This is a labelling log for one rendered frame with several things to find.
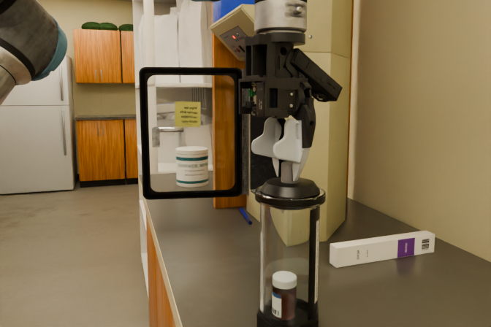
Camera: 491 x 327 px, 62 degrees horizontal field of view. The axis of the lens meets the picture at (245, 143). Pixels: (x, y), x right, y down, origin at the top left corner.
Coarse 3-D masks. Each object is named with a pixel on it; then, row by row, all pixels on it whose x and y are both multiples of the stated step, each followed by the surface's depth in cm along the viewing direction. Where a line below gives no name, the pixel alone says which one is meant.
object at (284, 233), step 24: (264, 216) 61; (288, 216) 59; (264, 240) 62; (288, 240) 59; (264, 264) 62; (288, 264) 60; (264, 288) 63; (288, 288) 60; (264, 312) 63; (288, 312) 61
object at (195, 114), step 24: (168, 96) 121; (192, 96) 122; (216, 96) 123; (168, 120) 122; (192, 120) 123; (216, 120) 124; (168, 144) 123; (192, 144) 124; (216, 144) 125; (168, 168) 124; (192, 168) 125; (216, 168) 126
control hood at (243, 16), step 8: (240, 8) 91; (248, 8) 90; (224, 16) 103; (232, 16) 98; (240, 16) 94; (248, 16) 91; (216, 24) 112; (224, 24) 107; (232, 24) 102; (240, 24) 98; (248, 24) 94; (216, 32) 117; (224, 32) 112; (248, 32) 98
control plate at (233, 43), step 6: (234, 30) 105; (240, 30) 101; (222, 36) 116; (228, 36) 112; (240, 36) 105; (228, 42) 117; (234, 42) 113; (240, 42) 109; (234, 48) 117; (240, 54) 117
